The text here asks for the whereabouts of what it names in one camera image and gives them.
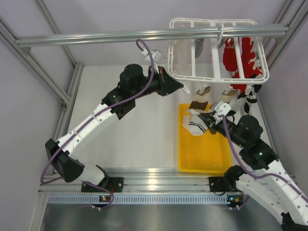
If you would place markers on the yellow plastic tray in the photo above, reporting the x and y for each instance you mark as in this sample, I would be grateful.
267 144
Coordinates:
208 153

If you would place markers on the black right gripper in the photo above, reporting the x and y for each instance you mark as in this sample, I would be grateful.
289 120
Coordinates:
210 121

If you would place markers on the slotted cable duct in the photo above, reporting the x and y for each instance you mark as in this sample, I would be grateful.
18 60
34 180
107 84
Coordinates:
147 199

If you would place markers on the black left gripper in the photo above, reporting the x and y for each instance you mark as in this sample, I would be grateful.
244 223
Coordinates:
167 84

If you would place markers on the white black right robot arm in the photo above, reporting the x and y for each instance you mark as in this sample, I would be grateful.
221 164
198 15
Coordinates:
259 173

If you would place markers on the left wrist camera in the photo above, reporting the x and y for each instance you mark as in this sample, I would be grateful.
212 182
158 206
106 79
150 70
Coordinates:
156 55

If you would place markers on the white plastic clip hanger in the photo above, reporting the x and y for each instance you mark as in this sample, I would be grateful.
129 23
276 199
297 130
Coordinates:
234 56

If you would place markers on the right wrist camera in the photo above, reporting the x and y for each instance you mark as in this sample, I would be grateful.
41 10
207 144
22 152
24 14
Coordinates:
220 110

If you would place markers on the grey sock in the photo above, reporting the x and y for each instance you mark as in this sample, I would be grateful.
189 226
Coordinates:
198 45

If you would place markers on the white striped sock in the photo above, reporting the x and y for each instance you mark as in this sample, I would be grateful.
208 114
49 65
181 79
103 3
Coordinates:
197 127
189 119

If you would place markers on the brown beige ribbed sock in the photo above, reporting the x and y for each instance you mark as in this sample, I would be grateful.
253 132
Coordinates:
201 99

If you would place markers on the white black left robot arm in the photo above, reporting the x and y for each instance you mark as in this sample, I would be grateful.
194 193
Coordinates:
65 152

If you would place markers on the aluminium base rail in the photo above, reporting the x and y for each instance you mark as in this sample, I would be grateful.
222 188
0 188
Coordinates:
144 181

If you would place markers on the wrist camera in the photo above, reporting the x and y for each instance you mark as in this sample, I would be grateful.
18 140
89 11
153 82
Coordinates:
220 110
156 55

